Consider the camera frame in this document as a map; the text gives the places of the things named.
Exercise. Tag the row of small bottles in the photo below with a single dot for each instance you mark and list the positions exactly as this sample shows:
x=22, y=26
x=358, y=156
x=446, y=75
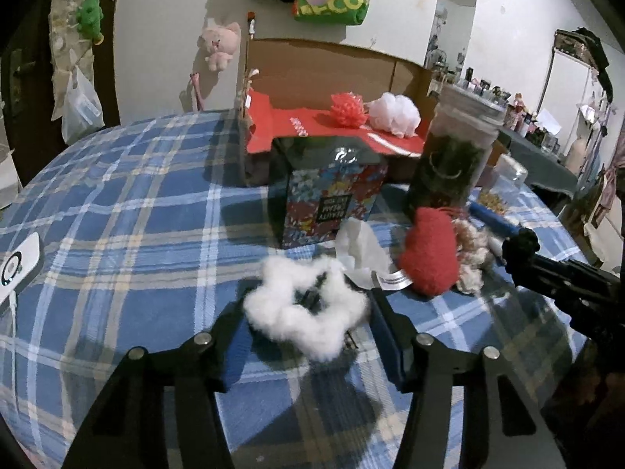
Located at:
x=517, y=107

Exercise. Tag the dark wooden door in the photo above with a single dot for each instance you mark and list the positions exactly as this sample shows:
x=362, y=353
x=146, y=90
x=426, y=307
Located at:
x=29, y=107

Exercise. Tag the dark grey covered table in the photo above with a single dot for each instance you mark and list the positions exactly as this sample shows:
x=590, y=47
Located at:
x=542, y=159

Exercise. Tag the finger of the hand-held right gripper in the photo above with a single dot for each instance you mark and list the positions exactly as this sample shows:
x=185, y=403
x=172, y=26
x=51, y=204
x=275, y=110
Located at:
x=547, y=286
x=571, y=267

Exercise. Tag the red knit pouch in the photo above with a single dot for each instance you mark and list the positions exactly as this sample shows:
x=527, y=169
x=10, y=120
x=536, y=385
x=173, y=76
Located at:
x=432, y=254

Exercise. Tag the pink hanging stick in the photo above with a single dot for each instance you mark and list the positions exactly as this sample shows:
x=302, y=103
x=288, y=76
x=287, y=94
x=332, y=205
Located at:
x=196, y=90

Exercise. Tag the cardboard box with red lining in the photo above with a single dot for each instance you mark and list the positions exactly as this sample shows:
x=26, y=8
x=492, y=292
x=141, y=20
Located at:
x=317, y=68

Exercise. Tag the clear hanging organiser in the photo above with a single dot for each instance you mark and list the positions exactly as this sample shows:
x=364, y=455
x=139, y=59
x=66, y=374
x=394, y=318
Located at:
x=63, y=49

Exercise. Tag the red mesh bath pouf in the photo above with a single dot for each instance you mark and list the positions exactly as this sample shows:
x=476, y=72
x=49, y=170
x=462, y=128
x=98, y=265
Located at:
x=346, y=110

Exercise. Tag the green plush toy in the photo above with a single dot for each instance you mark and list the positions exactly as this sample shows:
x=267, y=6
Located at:
x=90, y=15

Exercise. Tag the white flat device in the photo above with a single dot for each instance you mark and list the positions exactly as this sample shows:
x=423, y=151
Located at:
x=17, y=268

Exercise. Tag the white fluffy scrunchie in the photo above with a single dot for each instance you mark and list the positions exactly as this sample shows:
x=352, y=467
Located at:
x=273, y=303

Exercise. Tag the white mesh bath pouf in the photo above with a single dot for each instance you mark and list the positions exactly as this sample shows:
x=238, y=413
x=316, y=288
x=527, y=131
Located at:
x=395, y=112

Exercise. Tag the pink plush toy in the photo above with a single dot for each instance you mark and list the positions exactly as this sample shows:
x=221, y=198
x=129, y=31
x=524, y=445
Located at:
x=217, y=44

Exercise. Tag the white plastic bag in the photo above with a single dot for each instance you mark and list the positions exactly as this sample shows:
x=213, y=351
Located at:
x=80, y=110

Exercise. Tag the clothes rack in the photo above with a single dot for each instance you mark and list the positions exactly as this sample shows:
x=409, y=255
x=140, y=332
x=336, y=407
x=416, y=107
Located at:
x=578, y=53

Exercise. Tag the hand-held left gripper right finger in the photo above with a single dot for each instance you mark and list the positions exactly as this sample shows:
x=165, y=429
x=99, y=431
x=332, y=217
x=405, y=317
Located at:
x=390, y=347

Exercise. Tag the grey white cloth pad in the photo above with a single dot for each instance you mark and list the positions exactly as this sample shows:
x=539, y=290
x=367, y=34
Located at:
x=361, y=249

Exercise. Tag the long wooden brush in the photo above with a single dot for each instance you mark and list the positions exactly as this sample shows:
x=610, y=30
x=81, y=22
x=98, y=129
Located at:
x=250, y=27

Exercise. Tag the beige curly scrunchie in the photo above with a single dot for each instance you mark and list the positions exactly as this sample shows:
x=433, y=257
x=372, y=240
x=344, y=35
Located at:
x=472, y=254

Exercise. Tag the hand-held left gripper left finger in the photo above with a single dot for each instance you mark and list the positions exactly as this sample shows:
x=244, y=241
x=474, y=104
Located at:
x=230, y=351

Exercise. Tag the floral printed box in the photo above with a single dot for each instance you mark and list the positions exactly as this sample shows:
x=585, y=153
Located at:
x=324, y=200

